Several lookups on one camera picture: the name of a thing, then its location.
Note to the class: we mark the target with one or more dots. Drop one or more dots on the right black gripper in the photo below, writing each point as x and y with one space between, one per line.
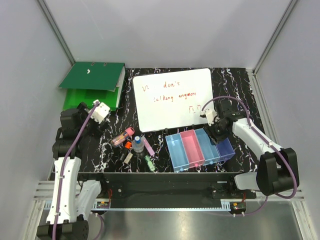
210 131

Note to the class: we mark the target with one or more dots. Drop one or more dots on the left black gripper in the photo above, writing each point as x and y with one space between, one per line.
96 131

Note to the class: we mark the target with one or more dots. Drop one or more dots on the light blue bin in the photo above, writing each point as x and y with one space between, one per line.
177 153
209 150

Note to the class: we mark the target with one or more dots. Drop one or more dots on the pink bin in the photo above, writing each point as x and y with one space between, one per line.
192 148

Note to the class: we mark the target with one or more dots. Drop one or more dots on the white dry-erase board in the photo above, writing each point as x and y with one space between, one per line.
172 99

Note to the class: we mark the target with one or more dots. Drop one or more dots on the small clear glue bottle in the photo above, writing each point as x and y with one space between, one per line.
137 145

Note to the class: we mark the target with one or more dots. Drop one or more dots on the purple bin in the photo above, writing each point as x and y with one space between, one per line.
225 150

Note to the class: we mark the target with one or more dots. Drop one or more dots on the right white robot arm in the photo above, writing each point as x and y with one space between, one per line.
277 172

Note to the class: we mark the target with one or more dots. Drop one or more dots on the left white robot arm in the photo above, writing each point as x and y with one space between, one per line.
69 211

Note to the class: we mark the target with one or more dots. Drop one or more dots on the light green folder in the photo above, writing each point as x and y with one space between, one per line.
75 96

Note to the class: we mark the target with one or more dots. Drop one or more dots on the pink transparent stapler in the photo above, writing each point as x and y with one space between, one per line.
119 139

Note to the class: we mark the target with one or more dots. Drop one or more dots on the black marble pattern mat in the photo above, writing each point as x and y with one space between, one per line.
98 155

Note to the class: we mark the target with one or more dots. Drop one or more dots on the orange black marker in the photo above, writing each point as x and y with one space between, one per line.
124 152

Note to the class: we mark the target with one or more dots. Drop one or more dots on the beige correction tape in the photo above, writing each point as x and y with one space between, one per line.
128 158

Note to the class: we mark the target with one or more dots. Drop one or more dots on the pink eraser stick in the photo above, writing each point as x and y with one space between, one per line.
148 147

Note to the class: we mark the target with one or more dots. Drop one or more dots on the left circuit board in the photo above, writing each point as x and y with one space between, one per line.
103 204

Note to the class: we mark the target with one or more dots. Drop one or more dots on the circuit board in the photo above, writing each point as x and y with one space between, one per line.
103 204
239 205

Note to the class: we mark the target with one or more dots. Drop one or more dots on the green white correction tape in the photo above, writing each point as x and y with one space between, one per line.
149 163

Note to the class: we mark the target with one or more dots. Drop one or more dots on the right circuit board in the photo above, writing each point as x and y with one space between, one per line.
239 205

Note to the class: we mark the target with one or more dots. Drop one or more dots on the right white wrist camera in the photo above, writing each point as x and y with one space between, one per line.
209 115

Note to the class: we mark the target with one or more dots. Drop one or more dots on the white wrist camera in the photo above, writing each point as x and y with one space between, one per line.
209 115
100 112

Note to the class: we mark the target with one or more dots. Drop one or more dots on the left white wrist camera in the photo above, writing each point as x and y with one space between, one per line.
100 112

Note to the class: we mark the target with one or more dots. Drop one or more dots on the green ring binder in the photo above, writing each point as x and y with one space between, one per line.
95 76

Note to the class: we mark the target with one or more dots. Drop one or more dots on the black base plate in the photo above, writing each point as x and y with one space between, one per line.
168 191

